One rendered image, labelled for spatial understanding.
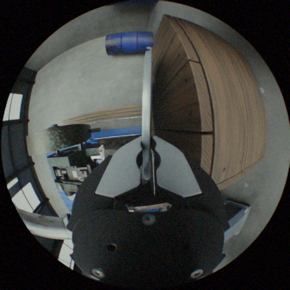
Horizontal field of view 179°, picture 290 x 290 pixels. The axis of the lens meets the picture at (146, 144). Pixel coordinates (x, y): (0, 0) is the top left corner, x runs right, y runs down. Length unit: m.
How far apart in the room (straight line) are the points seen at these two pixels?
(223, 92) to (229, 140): 0.07
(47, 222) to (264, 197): 0.72
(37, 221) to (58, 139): 0.67
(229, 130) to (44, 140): 0.95
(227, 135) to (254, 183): 0.36
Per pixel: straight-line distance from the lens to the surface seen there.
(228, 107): 0.16
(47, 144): 0.89
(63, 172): 1.25
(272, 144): 0.43
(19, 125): 4.23
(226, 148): 0.15
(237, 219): 0.49
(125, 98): 2.13
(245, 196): 0.53
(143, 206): 0.86
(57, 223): 0.37
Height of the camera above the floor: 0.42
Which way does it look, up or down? 6 degrees down
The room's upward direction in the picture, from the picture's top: 95 degrees counter-clockwise
